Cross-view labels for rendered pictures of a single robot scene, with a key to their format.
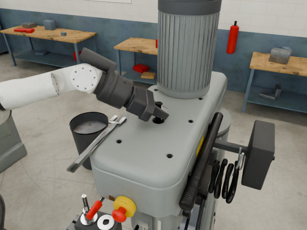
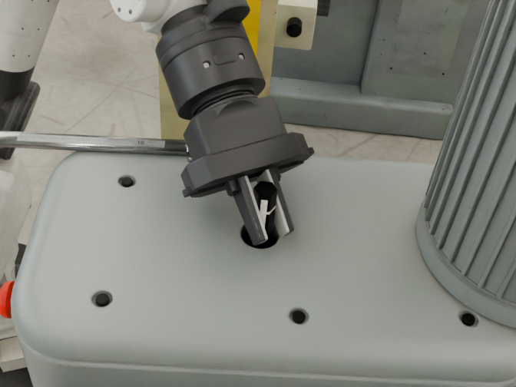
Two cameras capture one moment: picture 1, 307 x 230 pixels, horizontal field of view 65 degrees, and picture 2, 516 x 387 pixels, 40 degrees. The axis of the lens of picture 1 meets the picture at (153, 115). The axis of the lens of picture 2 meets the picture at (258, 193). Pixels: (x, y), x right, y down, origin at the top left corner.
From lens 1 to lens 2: 0.59 m
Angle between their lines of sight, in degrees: 50
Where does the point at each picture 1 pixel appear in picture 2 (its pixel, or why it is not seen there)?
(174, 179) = (31, 337)
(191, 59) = (487, 165)
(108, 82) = (174, 34)
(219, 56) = not seen: outside the picture
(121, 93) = (179, 81)
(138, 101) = (196, 132)
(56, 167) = not seen: hidden behind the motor
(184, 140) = (186, 319)
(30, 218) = not seen: hidden behind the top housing
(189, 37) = (502, 82)
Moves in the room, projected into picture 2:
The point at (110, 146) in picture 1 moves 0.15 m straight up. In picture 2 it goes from (100, 171) to (85, 46)
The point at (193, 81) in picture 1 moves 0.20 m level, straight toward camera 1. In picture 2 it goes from (471, 242) to (236, 271)
